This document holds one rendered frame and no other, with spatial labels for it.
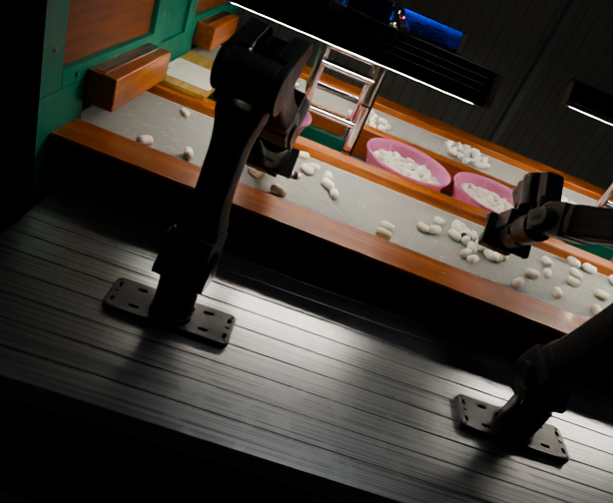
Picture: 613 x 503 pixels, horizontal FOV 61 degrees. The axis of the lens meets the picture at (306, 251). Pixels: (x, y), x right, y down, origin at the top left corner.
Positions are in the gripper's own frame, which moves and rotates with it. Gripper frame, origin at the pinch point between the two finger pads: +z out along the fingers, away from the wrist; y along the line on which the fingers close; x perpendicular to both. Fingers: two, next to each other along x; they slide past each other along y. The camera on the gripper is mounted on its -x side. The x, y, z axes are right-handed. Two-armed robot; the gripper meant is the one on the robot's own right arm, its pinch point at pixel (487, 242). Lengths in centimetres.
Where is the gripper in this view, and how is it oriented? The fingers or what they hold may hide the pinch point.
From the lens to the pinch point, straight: 119.6
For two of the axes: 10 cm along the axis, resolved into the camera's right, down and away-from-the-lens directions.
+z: -1.2, 1.2, 9.8
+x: -3.5, 9.3, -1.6
